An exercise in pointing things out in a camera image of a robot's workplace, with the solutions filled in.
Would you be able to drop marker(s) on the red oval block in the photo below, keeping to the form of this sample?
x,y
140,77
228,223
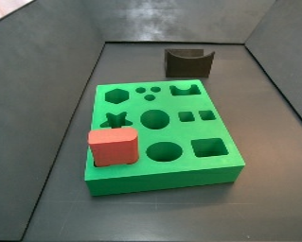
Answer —
x,y
114,146

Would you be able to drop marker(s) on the black curved fixture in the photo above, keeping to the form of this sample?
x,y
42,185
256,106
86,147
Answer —
x,y
185,63

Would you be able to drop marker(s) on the green foam shape-sorter block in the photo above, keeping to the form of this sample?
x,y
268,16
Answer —
x,y
186,149

